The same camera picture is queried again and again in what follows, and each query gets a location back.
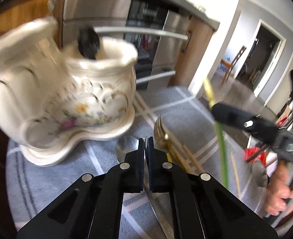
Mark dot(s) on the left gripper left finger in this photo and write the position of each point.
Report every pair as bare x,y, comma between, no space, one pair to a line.
91,207

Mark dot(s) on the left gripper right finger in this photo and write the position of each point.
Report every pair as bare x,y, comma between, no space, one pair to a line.
201,206

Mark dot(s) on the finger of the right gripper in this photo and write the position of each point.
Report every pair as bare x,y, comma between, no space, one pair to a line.
258,127

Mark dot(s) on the green yellow tulip spoon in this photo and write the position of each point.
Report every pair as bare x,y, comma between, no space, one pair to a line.
219,132

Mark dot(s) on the gold fork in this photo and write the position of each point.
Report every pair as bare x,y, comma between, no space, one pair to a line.
162,134

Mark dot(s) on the black plastic spoon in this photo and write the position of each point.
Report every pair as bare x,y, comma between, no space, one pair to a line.
88,42

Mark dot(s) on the single wooden chopstick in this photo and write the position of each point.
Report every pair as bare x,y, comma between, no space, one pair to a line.
236,176

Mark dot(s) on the yellow tulip training chopsticks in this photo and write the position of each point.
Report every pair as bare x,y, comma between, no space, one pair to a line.
171,156

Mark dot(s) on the silver spoon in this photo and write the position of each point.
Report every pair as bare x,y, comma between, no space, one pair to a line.
124,145

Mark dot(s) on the person's right hand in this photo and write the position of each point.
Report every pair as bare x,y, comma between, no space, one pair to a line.
279,196

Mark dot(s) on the red plastic bag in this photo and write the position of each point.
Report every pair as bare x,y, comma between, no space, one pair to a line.
261,154

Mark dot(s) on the wooden dining chair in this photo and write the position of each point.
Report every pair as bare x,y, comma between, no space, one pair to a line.
230,65

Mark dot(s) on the white floral ceramic utensil holder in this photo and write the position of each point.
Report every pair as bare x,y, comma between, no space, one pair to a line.
51,99

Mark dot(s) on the stainless steel oven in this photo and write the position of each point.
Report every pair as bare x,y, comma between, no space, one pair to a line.
156,31

